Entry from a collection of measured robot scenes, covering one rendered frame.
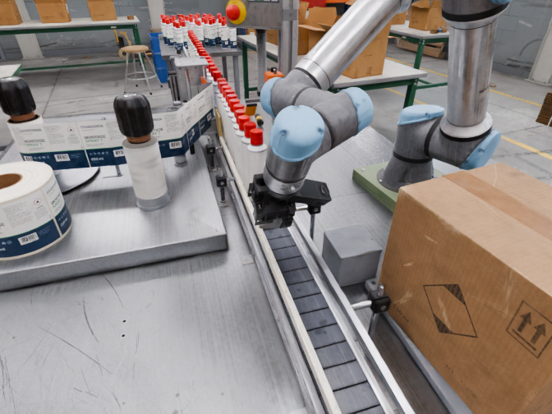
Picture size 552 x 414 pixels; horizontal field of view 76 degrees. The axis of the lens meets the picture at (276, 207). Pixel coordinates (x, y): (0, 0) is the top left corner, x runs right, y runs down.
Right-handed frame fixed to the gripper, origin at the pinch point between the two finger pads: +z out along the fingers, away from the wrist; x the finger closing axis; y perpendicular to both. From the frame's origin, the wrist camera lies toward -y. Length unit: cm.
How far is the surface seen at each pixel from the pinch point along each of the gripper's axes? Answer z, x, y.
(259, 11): -14, -54, -6
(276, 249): 3.4, 5.3, 1.3
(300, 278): -1.9, 14.3, -0.9
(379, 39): 77, -151, -122
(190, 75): 23, -72, 11
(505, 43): 258, -342, -509
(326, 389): -17.7, 34.5, 4.3
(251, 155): 0.7, -19.5, 1.9
